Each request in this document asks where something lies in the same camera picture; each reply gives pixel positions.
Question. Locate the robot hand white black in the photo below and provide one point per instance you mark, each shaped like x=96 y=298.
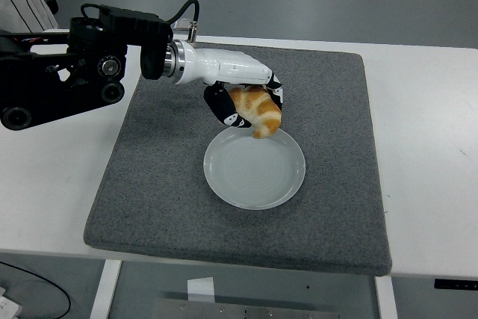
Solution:
x=224 y=67

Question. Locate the croissant bread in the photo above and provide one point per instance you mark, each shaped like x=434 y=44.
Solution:
x=261 y=110

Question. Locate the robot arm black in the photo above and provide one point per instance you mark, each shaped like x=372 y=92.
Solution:
x=37 y=72

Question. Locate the grey round plate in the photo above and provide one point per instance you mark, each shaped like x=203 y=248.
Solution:
x=254 y=173

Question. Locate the grey square mat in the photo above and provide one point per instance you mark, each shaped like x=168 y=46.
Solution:
x=328 y=110

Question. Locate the white table leg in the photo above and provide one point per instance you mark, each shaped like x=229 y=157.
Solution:
x=106 y=289
x=386 y=300

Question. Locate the black table control panel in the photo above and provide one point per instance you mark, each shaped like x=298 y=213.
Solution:
x=455 y=284

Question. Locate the white power strip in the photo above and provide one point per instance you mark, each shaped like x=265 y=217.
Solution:
x=7 y=306

